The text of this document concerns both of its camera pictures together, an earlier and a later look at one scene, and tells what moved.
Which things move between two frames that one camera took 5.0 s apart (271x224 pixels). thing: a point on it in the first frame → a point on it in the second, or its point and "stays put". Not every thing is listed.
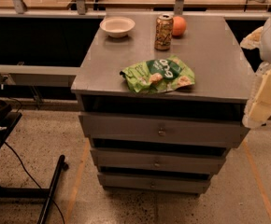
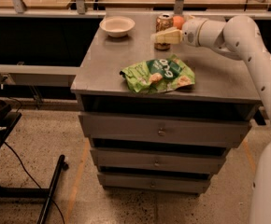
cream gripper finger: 252,40 → 191,30
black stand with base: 1,119 stays put
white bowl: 118,26 stays put
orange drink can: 164,31 stays put
